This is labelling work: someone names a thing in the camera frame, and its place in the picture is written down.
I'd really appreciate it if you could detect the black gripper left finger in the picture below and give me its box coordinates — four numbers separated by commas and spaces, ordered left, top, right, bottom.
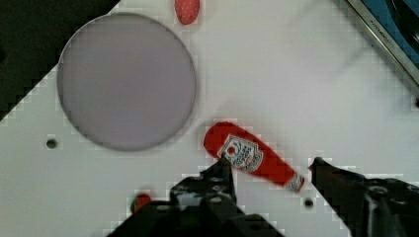
108, 159, 284, 237

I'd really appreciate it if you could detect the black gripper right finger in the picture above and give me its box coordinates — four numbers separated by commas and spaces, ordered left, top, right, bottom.
309, 157, 419, 237

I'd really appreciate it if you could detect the red ketchup bottle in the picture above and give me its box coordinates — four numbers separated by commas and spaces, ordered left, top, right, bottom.
204, 121, 304, 193

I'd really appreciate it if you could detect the small red strawberry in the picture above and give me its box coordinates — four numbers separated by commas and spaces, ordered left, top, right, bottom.
130, 194, 151, 213

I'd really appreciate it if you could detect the grey round plate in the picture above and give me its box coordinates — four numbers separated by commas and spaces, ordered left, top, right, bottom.
56, 13, 197, 151

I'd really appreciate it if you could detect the silver toaster oven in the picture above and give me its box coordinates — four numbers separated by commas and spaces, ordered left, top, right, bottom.
344, 0, 419, 84

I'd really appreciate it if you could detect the red strawberry near plate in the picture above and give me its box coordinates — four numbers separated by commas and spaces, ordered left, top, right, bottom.
174, 0, 201, 25

